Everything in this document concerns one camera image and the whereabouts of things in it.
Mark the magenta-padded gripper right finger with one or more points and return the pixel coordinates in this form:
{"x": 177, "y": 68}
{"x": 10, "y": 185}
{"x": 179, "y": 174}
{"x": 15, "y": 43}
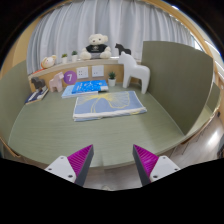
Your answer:
{"x": 161, "y": 166}

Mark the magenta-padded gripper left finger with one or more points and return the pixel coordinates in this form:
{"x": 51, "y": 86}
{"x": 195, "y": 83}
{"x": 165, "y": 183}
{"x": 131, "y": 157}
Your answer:
{"x": 63, "y": 166}

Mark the light blue book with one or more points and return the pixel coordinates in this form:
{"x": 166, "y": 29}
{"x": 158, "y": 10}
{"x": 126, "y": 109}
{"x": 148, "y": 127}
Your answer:
{"x": 67, "y": 92}

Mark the dark navy book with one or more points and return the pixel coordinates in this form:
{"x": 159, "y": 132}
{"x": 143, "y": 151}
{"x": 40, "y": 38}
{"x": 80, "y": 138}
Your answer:
{"x": 36, "y": 96}

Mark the low green partition panel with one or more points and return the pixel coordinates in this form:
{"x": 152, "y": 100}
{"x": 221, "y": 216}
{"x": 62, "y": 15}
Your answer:
{"x": 13, "y": 103}

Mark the pink horse figurine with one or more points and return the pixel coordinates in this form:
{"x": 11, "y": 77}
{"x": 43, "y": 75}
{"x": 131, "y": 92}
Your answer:
{"x": 56, "y": 82}

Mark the dark grey horse figurine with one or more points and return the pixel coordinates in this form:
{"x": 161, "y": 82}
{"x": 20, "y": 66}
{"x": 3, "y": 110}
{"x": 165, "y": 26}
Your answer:
{"x": 37, "y": 83}

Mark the tall green partition panel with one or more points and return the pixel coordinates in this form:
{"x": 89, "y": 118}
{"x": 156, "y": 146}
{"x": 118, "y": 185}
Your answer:
{"x": 176, "y": 80}

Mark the purple round number disc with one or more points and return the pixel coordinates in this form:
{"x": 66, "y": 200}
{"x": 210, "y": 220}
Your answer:
{"x": 70, "y": 77}

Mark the small potted plant, white pot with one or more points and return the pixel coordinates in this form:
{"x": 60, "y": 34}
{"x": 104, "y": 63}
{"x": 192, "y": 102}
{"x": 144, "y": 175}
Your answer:
{"x": 112, "y": 80}
{"x": 74, "y": 56}
{"x": 64, "y": 59}

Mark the large white horse figurine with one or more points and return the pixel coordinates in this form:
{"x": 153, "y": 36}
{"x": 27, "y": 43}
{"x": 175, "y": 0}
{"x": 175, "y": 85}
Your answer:
{"x": 135, "y": 70}

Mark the beige wooden ledge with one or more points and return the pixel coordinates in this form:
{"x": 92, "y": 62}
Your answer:
{"x": 83, "y": 63}

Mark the round cream plush toy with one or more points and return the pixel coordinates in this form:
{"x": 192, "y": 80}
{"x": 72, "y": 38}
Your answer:
{"x": 48, "y": 62}

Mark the black horse figurine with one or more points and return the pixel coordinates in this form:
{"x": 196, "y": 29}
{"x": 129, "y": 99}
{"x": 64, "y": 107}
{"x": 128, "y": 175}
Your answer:
{"x": 122, "y": 50}

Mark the cream teddy bear, black shirt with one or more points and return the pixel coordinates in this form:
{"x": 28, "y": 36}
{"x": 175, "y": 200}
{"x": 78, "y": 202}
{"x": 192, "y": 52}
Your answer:
{"x": 96, "y": 46}

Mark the white pleated curtain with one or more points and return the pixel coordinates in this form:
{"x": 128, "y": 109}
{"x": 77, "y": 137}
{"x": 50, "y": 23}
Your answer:
{"x": 126, "y": 23}

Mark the white wall socket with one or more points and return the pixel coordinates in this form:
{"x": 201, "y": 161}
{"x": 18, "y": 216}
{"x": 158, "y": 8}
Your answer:
{"x": 97, "y": 71}
{"x": 82, "y": 72}

